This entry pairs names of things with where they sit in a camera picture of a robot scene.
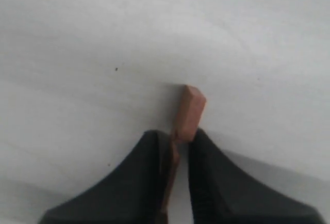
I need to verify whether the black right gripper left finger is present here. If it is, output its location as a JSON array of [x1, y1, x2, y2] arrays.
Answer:
[[39, 130, 169, 223]]

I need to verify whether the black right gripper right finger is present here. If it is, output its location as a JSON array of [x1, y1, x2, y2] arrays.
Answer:
[[188, 129, 321, 223]]

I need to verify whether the notched wooden block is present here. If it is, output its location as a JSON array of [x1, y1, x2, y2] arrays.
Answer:
[[155, 85, 206, 223]]

